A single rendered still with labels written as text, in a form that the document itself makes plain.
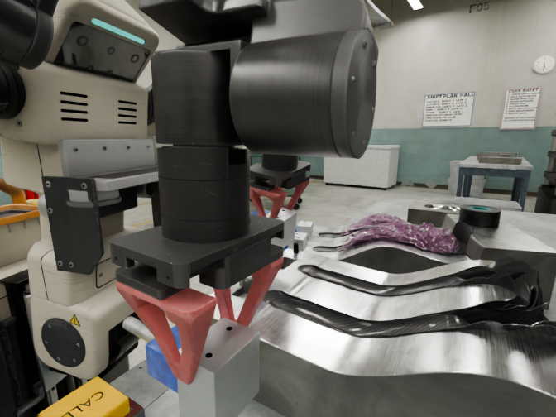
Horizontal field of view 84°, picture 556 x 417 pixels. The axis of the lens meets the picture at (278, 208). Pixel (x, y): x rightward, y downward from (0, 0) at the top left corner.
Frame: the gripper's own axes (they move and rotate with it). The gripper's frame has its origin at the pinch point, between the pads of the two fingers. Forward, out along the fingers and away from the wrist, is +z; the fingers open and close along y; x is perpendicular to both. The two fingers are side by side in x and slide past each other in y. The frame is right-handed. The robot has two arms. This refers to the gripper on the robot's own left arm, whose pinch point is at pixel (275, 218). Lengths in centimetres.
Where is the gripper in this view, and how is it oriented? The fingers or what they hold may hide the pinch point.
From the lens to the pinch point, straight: 52.9
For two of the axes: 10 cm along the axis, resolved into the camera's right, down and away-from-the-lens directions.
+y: 5.3, -3.2, 7.9
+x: -8.5, -2.6, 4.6
